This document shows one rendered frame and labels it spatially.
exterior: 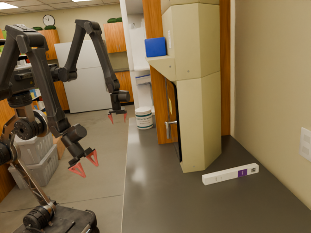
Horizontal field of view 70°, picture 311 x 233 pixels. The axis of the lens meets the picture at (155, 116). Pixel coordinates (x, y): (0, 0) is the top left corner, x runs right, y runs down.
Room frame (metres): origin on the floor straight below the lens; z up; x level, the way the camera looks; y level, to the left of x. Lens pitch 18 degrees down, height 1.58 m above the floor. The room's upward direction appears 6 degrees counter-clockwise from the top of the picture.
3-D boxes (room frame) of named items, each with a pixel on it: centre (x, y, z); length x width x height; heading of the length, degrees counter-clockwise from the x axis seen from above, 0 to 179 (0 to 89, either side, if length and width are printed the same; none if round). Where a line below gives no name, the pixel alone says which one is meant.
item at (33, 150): (2.69, 1.66, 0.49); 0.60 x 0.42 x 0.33; 3
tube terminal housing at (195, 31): (1.13, -0.23, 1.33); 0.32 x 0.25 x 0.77; 3
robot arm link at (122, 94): (1.40, 0.21, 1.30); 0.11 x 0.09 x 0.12; 67
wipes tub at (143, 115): (1.69, 0.09, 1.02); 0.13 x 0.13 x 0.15
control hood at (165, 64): (1.12, -0.04, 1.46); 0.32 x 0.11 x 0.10; 3
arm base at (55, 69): (1.59, 0.65, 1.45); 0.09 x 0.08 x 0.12; 157
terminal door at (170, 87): (1.13, -0.09, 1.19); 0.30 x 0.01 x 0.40; 3
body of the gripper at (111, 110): (1.41, 0.25, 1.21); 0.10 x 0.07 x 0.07; 95
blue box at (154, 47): (1.22, -0.04, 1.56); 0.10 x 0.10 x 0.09; 3
